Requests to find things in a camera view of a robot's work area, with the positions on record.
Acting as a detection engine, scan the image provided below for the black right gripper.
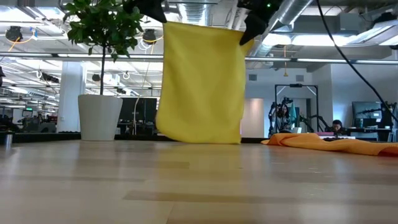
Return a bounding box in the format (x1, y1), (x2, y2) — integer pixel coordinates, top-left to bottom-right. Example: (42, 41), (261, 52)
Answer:
(238, 0), (284, 47)

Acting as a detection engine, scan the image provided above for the yellow microfiber towel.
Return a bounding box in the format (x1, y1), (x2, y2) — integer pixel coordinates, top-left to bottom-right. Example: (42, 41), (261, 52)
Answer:
(155, 21), (255, 145)

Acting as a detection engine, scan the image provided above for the orange microfiber towel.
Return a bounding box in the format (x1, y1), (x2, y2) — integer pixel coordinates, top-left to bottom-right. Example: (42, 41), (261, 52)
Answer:
(261, 133), (398, 157)

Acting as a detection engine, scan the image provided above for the black ceiling dome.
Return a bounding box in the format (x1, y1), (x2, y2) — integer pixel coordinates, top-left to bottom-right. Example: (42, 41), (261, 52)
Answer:
(5, 26), (23, 43)
(142, 28), (157, 44)

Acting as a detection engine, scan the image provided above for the green leafy indoor tree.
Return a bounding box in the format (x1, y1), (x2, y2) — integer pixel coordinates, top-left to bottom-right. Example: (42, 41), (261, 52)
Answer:
(63, 0), (146, 96)

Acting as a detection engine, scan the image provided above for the bright ceiling light panel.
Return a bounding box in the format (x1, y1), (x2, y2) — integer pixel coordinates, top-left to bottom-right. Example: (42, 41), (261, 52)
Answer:
(262, 30), (398, 47)

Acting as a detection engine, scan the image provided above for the long ceiling light strip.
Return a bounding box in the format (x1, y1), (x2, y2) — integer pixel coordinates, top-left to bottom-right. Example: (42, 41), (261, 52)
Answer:
(0, 52), (164, 62)

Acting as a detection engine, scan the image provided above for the person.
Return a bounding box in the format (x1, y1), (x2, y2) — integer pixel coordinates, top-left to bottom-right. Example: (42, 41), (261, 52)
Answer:
(331, 119), (343, 134)
(276, 102), (293, 133)

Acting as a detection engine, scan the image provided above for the black computer monitor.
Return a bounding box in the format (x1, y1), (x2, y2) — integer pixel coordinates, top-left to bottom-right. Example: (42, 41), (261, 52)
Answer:
(119, 97), (158, 123)

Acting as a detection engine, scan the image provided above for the white building column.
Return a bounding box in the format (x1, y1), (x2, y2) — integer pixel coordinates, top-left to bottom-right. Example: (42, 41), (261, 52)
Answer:
(57, 60), (86, 133)

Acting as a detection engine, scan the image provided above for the white plant pot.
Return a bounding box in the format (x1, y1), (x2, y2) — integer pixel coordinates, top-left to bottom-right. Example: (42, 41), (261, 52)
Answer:
(77, 94), (124, 141)

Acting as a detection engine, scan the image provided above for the grey computer monitor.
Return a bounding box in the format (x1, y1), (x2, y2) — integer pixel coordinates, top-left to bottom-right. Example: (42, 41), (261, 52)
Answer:
(352, 101), (382, 119)

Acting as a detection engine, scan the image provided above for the silver ribbed ventilation duct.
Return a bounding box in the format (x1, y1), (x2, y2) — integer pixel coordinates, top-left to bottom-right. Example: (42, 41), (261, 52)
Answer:
(178, 0), (213, 26)

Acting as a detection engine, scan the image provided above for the yellow hanging cord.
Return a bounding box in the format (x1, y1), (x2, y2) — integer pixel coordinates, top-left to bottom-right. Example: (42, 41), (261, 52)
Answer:
(282, 45), (289, 78)

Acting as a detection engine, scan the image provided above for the black rig frame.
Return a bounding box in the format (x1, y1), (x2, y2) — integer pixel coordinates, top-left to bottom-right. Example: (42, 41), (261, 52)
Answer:
(275, 83), (320, 133)

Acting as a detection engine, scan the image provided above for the long black right arm cable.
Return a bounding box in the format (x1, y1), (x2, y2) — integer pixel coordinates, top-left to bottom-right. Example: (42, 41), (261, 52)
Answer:
(315, 0), (398, 123)

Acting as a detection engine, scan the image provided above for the short silver post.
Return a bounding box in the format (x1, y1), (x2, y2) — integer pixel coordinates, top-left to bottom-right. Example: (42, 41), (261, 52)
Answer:
(2, 132), (14, 149)

